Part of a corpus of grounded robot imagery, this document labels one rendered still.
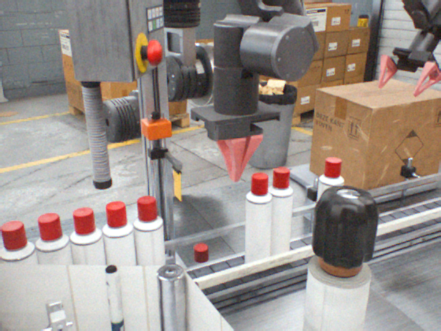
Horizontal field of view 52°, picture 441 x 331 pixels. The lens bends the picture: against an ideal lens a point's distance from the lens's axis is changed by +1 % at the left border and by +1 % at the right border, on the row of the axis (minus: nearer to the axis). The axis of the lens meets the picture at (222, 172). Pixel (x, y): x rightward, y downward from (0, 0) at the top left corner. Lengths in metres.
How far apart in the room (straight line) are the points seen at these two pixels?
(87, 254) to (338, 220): 0.41
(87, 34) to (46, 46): 5.62
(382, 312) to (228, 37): 0.57
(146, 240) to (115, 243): 0.05
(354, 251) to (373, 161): 0.72
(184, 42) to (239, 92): 0.87
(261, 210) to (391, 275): 0.36
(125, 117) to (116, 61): 1.14
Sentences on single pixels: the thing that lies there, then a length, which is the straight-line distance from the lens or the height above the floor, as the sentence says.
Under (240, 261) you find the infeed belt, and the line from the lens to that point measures 0.97.
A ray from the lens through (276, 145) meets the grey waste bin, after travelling 3.57.
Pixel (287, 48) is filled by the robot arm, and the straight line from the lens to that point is 0.49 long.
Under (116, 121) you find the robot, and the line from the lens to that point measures 1.83.
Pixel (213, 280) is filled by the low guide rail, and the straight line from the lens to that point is 0.87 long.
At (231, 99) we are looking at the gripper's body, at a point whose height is 1.30.
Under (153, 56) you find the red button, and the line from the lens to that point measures 0.70.
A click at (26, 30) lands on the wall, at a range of 6.25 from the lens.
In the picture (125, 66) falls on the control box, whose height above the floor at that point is 1.31.
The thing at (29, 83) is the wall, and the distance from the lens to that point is 6.34.
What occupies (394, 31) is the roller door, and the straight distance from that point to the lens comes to 5.69.
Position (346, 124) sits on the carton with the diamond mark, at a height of 1.05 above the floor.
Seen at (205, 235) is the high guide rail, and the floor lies 0.96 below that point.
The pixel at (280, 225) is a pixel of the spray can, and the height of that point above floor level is 0.97.
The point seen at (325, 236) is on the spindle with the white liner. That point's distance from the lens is 0.60.
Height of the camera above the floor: 1.44
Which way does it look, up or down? 24 degrees down
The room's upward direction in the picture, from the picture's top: straight up
